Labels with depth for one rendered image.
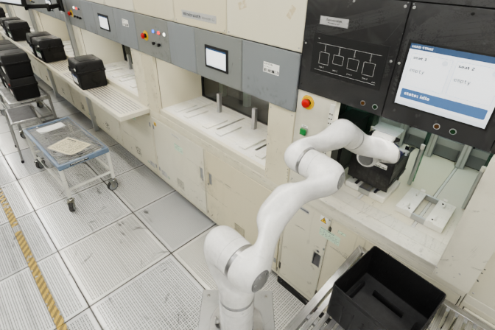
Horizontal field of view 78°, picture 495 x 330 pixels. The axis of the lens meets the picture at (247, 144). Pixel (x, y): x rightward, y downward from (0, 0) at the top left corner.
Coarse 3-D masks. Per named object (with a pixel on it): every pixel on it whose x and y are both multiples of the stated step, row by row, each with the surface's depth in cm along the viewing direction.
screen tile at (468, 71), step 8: (464, 64) 93; (472, 64) 92; (456, 72) 95; (464, 72) 94; (472, 72) 92; (480, 72) 91; (488, 72) 89; (480, 80) 92; (488, 80) 90; (448, 88) 98; (456, 88) 97; (464, 88) 95; (472, 88) 94; (488, 88) 91; (456, 96) 97; (464, 96) 96; (472, 96) 94; (480, 96) 93; (488, 96) 91; (488, 104) 92
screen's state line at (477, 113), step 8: (408, 96) 108; (416, 96) 106; (424, 96) 104; (432, 96) 102; (432, 104) 103; (440, 104) 101; (448, 104) 100; (456, 104) 98; (464, 104) 97; (456, 112) 99; (464, 112) 97; (472, 112) 96; (480, 112) 94
